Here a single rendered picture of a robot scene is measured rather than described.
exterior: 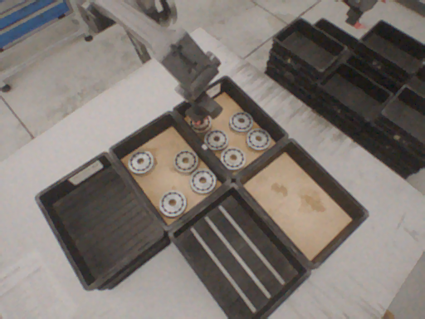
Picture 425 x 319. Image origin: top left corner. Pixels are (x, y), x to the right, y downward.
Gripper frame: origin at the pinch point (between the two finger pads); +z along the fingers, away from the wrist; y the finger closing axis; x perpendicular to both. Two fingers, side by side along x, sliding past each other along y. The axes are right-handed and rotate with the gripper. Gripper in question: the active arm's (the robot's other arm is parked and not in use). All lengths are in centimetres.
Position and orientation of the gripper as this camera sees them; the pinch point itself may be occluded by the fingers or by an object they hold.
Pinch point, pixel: (200, 120)
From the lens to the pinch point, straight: 120.9
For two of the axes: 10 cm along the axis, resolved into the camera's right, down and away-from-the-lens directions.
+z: -0.2, 4.1, 9.1
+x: -7.1, -6.5, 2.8
